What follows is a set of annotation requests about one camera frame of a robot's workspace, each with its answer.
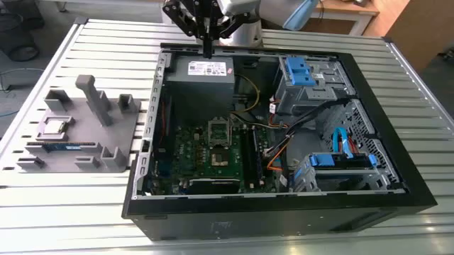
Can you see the blue RAM stick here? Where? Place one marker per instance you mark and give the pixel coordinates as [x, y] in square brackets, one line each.
[60, 146]

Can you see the metal locking lever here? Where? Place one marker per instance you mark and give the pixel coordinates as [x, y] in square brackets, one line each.
[231, 125]

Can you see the grey parts rack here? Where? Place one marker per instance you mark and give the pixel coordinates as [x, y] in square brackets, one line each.
[88, 132]

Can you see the hard disk in blue carrier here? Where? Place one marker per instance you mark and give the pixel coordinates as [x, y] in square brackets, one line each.
[322, 160]

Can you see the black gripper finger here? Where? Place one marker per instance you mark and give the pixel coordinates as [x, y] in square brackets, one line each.
[227, 29]
[185, 21]

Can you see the black graphics card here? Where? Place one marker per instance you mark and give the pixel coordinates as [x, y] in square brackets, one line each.
[213, 186]

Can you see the wooden cabinet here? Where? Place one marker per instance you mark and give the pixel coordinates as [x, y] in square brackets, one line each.
[418, 32]

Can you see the metal optical drive cage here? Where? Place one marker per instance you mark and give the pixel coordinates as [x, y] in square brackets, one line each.
[319, 93]

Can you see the wooden desk white frame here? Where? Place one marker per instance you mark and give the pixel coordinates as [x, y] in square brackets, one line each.
[354, 9]

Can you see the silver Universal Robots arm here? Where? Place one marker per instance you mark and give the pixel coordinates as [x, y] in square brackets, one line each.
[249, 32]

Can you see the black PC case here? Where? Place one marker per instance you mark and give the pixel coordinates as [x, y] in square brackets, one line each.
[249, 212]

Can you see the CPU socket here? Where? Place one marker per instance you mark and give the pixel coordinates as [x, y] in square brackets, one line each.
[219, 159]

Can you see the green motherboard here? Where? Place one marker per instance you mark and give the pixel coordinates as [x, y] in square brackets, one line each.
[191, 148]

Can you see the metal disk bay cage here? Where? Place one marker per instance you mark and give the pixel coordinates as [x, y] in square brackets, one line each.
[354, 175]

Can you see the blue plastic drive latch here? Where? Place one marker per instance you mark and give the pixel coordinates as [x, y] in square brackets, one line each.
[299, 71]

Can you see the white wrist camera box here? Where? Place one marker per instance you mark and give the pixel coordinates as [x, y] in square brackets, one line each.
[234, 6]

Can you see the grey power supply unit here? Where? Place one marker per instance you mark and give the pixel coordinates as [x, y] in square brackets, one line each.
[198, 93]

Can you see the silver CPU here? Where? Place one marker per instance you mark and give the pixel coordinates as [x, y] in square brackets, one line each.
[56, 127]

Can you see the black table corner cap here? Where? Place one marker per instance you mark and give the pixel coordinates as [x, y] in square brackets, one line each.
[79, 20]
[388, 40]

